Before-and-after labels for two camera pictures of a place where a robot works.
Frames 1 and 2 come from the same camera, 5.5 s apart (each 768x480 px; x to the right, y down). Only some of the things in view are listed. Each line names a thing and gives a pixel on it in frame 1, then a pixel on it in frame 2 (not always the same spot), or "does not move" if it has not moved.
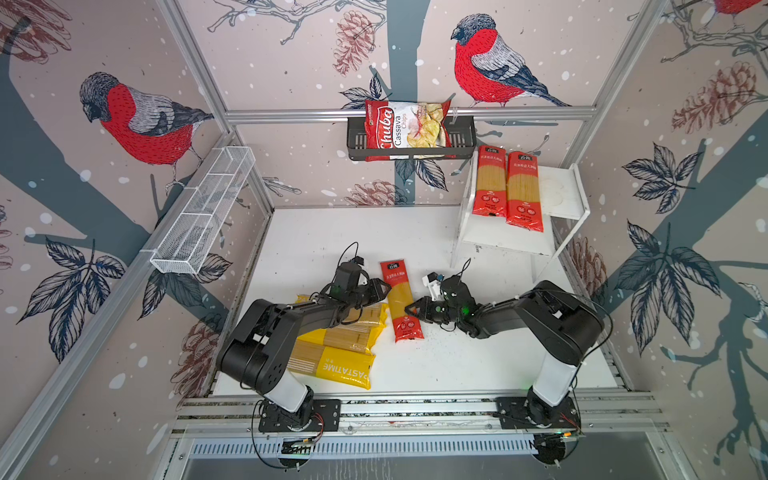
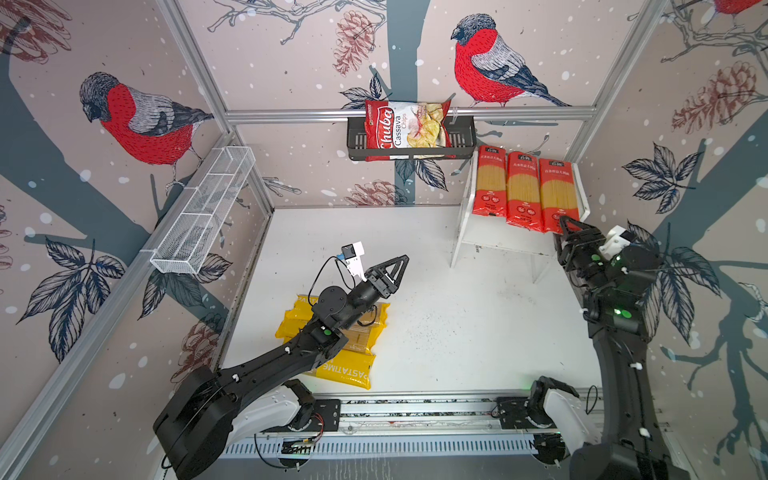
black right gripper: [424, 307] → [589, 243]
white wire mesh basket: [188, 243] does not move
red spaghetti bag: [406, 324] → [558, 193]
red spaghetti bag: [523, 191] does not move
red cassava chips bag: [406, 125] does not move
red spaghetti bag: [490, 190] does not move
